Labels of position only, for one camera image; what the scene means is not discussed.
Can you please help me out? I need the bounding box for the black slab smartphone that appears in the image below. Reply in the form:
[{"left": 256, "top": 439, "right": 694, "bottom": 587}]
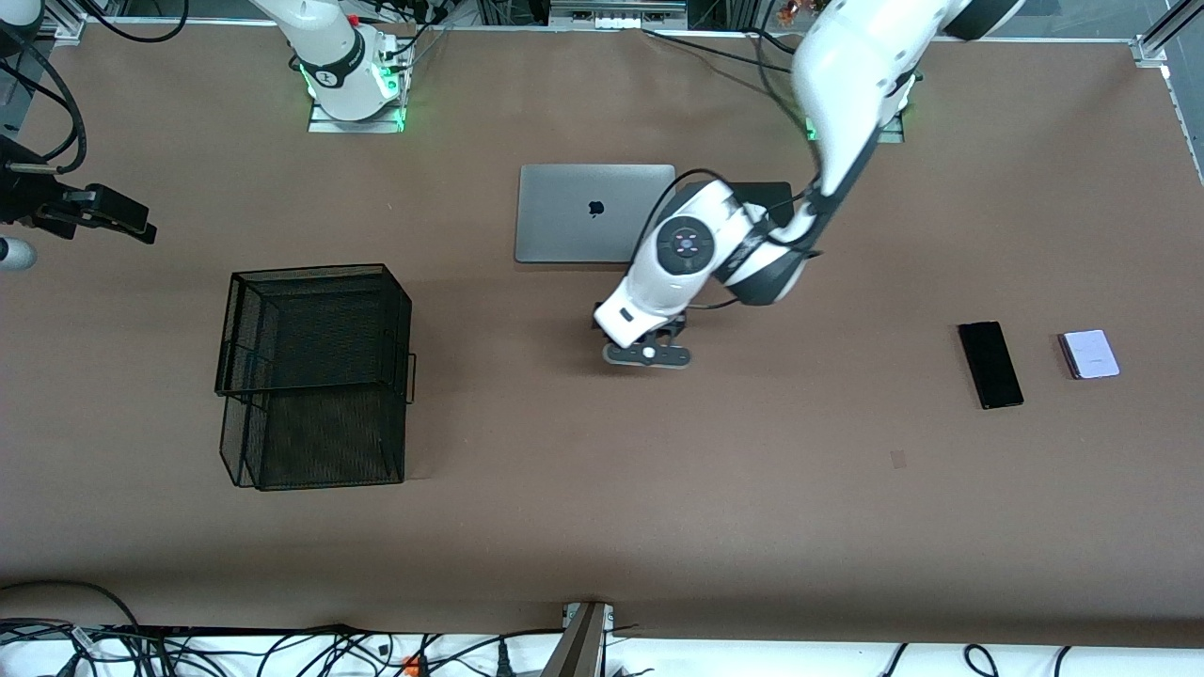
[{"left": 958, "top": 321, "right": 1025, "bottom": 411}]

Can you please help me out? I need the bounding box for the lilac flip phone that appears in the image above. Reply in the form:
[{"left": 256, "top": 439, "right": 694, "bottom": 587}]
[{"left": 1057, "top": 329, "right": 1122, "bottom": 381}]

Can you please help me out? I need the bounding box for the silver closed laptop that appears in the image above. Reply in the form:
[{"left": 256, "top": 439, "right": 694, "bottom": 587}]
[{"left": 515, "top": 165, "right": 677, "bottom": 265}]

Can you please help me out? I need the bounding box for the black mouse pad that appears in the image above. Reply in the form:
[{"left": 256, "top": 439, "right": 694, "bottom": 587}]
[{"left": 729, "top": 181, "right": 794, "bottom": 228}]

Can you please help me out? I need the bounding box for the grey socket box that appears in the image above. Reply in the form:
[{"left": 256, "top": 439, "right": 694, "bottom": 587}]
[{"left": 550, "top": 0, "right": 688, "bottom": 29}]

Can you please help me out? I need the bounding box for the black power strip bar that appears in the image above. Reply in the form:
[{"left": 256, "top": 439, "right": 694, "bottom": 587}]
[{"left": 111, "top": 623, "right": 351, "bottom": 638}]

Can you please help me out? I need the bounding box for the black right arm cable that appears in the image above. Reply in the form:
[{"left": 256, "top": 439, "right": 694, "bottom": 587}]
[{"left": 0, "top": 24, "right": 87, "bottom": 176}]

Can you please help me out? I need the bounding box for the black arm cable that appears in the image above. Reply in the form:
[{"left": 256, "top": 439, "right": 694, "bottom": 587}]
[
  {"left": 0, "top": 24, "right": 87, "bottom": 176},
  {"left": 649, "top": 167, "right": 829, "bottom": 311}
]

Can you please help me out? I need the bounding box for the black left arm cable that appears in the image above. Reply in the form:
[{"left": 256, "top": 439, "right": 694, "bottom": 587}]
[{"left": 649, "top": 167, "right": 829, "bottom": 311}]

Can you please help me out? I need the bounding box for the aluminium frame profile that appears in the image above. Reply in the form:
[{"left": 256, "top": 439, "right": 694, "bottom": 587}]
[
  {"left": 42, "top": 0, "right": 90, "bottom": 43},
  {"left": 1133, "top": 0, "right": 1204, "bottom": 181}
]

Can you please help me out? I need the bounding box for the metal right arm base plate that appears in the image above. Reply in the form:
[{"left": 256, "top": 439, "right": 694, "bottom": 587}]
[{"left": 309, "top": 94, "right": 407, "bottom": 134}]

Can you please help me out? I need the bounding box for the black wire mesh basket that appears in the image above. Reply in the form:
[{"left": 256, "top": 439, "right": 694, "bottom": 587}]
[{"left": 214, "top": 263, "right": 418, "bottom": 492}]

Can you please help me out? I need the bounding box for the black cable on table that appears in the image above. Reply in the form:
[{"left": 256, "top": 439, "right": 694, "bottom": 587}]
[{"left": 642, "top": 28, "right": 800, "bottom": 76}]

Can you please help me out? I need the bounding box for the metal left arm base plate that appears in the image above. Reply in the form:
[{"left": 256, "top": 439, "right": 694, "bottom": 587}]
[{"left": 804, "top": 111, "right": 906, "bottom": 144}]

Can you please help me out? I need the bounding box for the aluminium camera post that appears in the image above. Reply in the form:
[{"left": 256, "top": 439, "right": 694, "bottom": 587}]
[{"left": 541, "top": 602, "right": 617, "bottom": 677}]

